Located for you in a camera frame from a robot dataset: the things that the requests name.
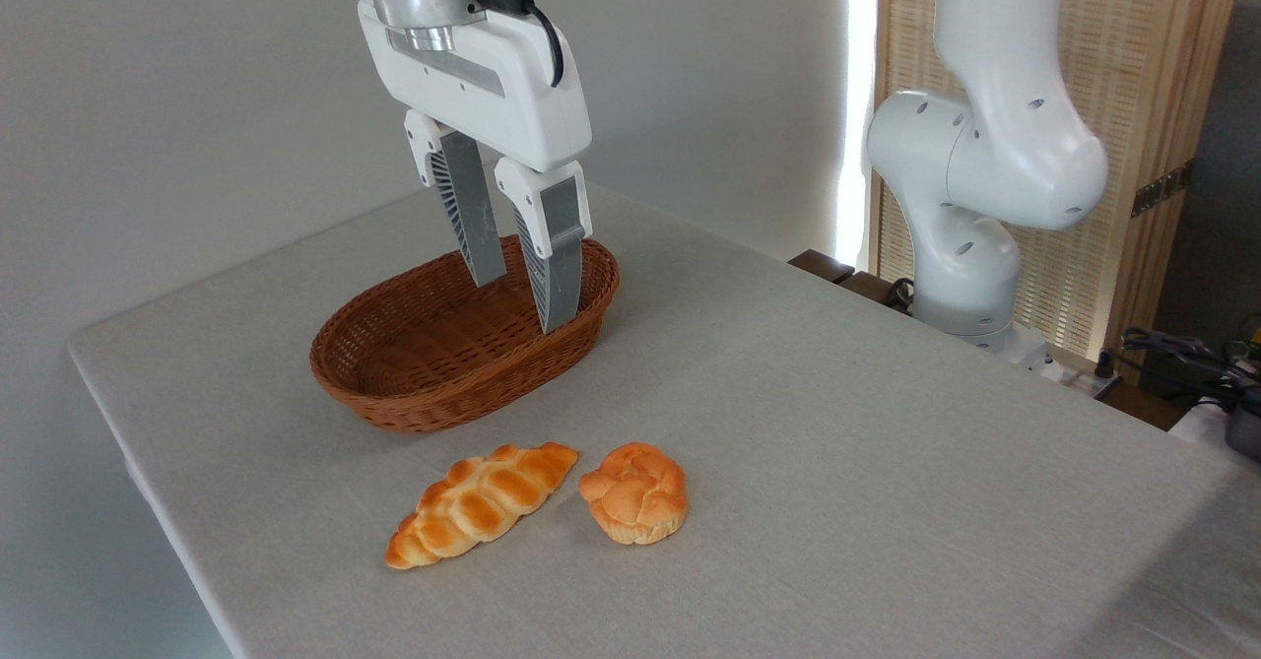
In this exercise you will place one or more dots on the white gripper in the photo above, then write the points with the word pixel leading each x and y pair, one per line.
pixel 493 88

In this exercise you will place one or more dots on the long braided bread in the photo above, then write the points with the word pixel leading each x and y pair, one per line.
pixel 483 501

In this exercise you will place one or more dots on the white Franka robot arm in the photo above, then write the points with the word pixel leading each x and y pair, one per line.
pixel 985 147

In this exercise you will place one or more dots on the brown woven wicker basket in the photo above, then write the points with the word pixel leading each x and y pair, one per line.
pixel 443 383

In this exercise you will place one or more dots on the round knotted bread bun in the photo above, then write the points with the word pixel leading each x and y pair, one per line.
pixel 635 496

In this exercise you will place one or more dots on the dark wooden furniture edge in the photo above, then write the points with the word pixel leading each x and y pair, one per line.
pixel 823 265

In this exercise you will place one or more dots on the grey tablecloth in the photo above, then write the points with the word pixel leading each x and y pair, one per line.
pixel 837 492

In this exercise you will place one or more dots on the wooden rattan folding screen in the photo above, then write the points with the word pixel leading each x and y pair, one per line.
pixel 1133 78

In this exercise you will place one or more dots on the metal screen hinge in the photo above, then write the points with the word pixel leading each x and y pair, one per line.
pixel 1162 188

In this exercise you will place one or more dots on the dark grey round object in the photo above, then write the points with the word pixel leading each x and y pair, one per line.
pixel 1246 434

